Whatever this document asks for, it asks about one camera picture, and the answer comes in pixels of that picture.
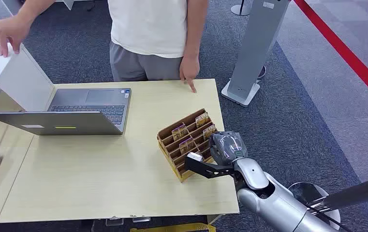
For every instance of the wooden card holder rack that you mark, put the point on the wooden card holder rack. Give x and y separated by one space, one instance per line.
174 157

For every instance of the gold patterned card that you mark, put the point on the gold patterned card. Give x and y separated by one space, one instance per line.
187 145
179 132
202 119
208 132

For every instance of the person's right hand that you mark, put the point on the person's right hand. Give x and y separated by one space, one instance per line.
9 32

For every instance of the grey open laptop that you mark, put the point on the grey open laptop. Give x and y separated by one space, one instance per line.
87 105

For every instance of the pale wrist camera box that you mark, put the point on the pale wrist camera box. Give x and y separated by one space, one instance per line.
195 157

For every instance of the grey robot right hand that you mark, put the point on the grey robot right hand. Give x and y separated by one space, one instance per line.
227 147

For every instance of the yellow object under table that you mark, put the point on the yellow object under table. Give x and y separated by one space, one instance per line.
174 228

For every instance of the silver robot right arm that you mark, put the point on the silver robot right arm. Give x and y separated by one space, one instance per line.
276 205

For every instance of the metal stanchion post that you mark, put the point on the metal stanchion post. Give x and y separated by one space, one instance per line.
353 192

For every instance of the person's right forearm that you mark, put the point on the person's right forearm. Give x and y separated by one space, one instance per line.
31 9

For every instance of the person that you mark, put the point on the person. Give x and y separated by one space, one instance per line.
148 32

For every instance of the white box cabinet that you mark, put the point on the white box cabinet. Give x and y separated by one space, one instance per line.
23 80

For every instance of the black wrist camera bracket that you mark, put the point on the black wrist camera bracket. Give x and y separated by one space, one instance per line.
211 170

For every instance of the person's left hand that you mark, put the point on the person's left hand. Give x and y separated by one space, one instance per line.
189 69

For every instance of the grey standing kiosk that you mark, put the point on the grey standing kiosk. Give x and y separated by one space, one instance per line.
254 51

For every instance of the person's left forearm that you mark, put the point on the person's left forearm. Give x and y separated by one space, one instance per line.
196 28

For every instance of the red barrier belt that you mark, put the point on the red barrier belt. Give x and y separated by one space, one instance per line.
347 54

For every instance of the round stanchion base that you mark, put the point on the round stanchion base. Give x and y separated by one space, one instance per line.
312 192
240 9

